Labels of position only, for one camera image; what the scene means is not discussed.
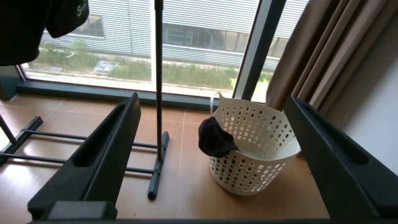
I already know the brown curtain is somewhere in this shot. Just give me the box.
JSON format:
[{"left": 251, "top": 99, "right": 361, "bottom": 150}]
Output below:
[{"left": 265, "top": 0, "right": 398, "bottom": 115}]

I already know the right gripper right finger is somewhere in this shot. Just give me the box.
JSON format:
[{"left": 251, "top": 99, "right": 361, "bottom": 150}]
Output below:
[{"left": 283, "top": 95, "right": 398, "bottom": 219}]

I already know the window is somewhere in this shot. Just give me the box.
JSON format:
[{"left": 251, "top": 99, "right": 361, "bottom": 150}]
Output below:
[{"left": 0, "top": 0, "right": 310, "bottom": 112}]

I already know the black garment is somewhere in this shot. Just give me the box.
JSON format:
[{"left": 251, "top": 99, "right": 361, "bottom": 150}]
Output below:
[{"left": 0, "top": 0, "right": 90, "bottom": 67}]

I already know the black clothes rack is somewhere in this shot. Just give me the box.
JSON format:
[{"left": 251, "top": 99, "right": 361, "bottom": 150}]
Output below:
[{"left": 0, "top": 0, "right": 170, "bottom": 201}]

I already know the heap of clothes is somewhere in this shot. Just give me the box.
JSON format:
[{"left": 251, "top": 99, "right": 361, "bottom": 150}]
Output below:
[{"left": 198, "top": 115, "right": 240, "bottom": 159}]

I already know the white laundry basket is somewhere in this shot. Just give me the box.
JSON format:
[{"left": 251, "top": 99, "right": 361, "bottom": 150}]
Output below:
[{"left": 209, "top": 92, "right": 302, "bottom": 197}]

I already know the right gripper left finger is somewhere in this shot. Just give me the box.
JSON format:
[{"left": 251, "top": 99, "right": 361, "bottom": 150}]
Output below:
[{"left": 27, "top": 92, "right": 142, "bottom": 220}]

